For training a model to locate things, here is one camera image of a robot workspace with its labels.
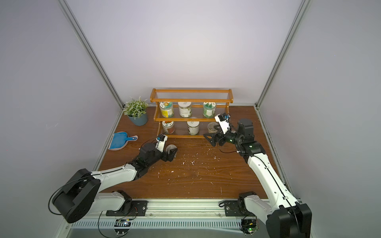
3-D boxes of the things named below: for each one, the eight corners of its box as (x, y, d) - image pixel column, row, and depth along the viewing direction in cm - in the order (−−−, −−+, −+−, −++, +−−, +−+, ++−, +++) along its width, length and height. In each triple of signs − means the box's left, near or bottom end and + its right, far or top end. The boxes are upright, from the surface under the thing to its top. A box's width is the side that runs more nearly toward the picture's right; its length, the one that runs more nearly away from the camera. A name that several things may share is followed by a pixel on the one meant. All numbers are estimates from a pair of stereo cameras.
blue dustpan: (109, 150, 97) (106, 148, 95) (116, 134, 106) (114, 131, 103) (134, 150, 97) (132, 148, 95) (139, 134, 106) (137, 131, 103)
